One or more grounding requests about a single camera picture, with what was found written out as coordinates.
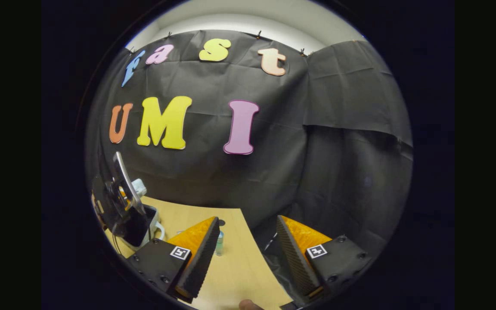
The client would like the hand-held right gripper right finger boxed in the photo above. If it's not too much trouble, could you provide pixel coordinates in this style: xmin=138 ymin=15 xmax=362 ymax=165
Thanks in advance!
xmin=276 ymin=215 xmax=375 ymax=307

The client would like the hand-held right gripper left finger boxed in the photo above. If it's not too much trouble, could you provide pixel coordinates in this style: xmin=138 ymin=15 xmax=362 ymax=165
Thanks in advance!
xmin=126 ymin=216 xmax=221 ymax=304

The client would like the pale blue small suitcase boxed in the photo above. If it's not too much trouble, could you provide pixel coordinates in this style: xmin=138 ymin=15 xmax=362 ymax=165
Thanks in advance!
xmin=117 ymin=179 xmax=165 ymax=252

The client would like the black backdrop cloth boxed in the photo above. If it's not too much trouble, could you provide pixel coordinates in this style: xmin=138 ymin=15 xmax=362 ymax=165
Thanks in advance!
xmin=85 ymin=29 xmax=413 ymax=298

